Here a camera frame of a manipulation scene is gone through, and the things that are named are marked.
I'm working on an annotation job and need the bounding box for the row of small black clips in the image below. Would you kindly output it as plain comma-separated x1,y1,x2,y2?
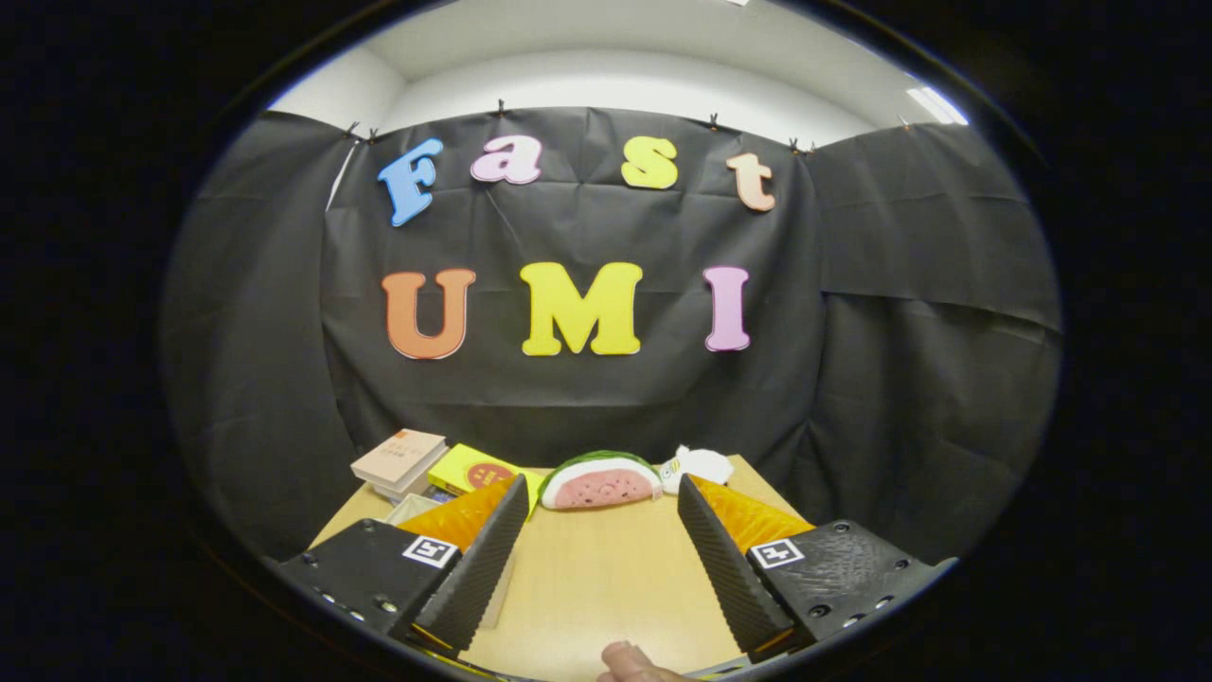
346,98,915,157

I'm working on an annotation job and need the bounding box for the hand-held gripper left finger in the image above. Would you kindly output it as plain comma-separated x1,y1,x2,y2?
277,474,531,659

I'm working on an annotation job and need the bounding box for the ceiling light panel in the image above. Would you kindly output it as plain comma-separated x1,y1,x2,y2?
906,85,969,127

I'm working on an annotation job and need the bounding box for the yellow book with red circle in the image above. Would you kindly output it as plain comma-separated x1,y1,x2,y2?
428,443,545,517

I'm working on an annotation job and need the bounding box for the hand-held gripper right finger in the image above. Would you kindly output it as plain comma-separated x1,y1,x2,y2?
676,474,957,664

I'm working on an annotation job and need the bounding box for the white plush toy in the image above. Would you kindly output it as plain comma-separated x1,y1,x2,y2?
660,445,735,495

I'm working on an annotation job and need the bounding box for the tan book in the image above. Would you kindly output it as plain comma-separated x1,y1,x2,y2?
350,429,448,486

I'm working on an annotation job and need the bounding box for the watermelon slice plush toy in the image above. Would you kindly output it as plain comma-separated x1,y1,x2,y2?
540,450,664,512

